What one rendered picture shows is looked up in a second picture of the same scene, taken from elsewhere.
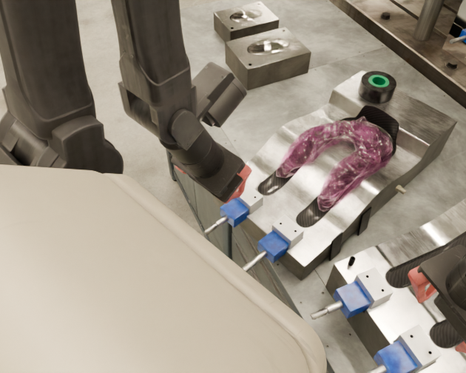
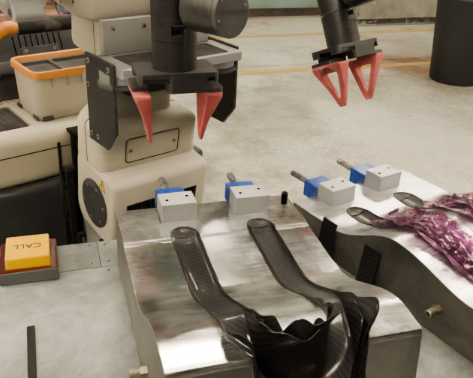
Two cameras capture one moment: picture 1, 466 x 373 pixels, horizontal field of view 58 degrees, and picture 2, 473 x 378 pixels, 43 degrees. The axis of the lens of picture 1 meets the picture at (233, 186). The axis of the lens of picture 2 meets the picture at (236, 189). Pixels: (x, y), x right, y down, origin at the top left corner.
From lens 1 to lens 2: 110 cm
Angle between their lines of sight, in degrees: 73
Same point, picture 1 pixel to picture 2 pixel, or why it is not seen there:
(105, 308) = not seen: outside the picture
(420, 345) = (176, 197)
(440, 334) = (187, 237)
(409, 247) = (304, 248)
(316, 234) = (335, 214)
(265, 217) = (360, 190)
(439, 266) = (201, 63)
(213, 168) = (328, 37)
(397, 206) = not seen: hidden behind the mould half
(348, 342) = not seen: hidden behind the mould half
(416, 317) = (209, 224)
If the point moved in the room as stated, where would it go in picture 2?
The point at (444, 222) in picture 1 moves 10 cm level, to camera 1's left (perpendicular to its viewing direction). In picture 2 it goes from (341, 280) to (341, 238)
